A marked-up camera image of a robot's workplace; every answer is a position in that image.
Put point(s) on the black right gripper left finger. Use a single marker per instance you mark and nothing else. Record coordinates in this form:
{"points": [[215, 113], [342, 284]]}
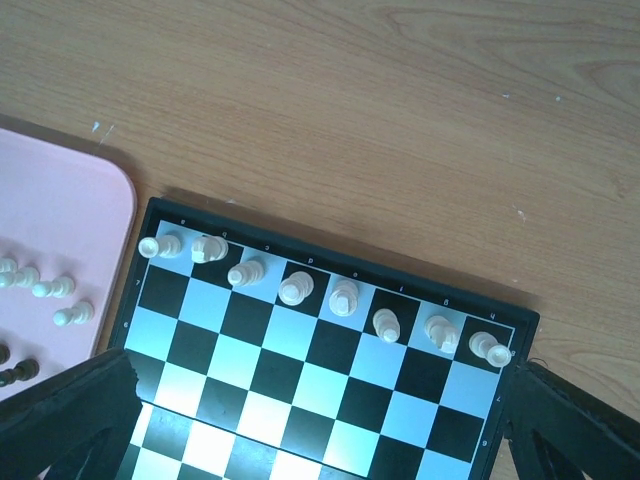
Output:
{"points": [[74, 425]]}

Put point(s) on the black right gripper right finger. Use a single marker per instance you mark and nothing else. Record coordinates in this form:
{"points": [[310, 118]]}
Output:
{"points": [[556, 430]]}

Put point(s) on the light wooden chess piece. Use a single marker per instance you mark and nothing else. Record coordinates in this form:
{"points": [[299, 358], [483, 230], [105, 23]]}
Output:
{"points": [[294, 289], [444, 334], [343, 300], [386, 325], [246, 273], [485, 346]]}

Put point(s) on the light wooden rook piece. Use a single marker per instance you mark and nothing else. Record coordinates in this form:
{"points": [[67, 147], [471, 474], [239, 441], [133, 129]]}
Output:
{"points": [[165, 246]]}

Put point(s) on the light wooden knight piece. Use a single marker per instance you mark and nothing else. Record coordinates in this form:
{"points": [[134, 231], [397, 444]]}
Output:
{"points": [[206, 249]]}

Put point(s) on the light wooden pawn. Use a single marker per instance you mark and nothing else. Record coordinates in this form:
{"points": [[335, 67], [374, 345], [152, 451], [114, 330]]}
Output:
{"points": [[25, 277], [7, 264], [82, 312], [60, 287]]}

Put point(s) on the black and grey chessboard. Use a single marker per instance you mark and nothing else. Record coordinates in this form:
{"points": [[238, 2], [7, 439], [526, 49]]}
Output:
{"points": [[235, 384]]}

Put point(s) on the pink plastic tray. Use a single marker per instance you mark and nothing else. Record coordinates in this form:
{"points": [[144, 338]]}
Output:
{"points": [[63, 212]]}

